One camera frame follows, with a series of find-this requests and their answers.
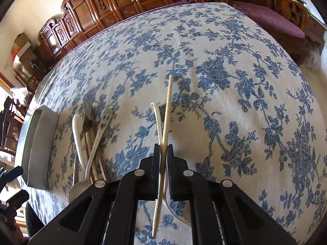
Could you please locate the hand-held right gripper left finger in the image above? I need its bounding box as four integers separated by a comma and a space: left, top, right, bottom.
28, 144, 161, 245

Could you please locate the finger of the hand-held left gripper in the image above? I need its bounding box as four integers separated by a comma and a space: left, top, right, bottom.
6, 191, 30, 210
0, 166, 23, 184

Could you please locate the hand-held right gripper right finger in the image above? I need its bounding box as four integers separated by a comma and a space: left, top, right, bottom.
166, 145, 298, 245

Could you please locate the metal tray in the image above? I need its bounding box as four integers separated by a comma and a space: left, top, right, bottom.
22, 105, 60, 190

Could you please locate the slender white plastic spoon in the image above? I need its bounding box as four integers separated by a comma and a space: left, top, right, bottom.
150, 102, 193, 227

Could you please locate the brown wooden chopstick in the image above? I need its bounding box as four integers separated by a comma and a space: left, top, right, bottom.
86, 130, 100, 182

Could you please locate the light wooden chopstick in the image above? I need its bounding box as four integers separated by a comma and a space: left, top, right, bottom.
151, 75, 174, 237

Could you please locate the dark wooden chair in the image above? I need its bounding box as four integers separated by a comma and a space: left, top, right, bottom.
0, 96, 26, 156

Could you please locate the blue floral tablecloth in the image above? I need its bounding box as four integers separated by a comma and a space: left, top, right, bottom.
15, 2, 327, 245

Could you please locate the cardboard box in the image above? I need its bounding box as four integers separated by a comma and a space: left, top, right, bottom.
11, 32, 36, 64

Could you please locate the white plastic bag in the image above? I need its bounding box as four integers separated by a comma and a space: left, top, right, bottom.
305, 43, 322, 72

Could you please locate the lattice wooden chair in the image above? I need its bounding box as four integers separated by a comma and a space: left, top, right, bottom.
269, 0, 309, 31

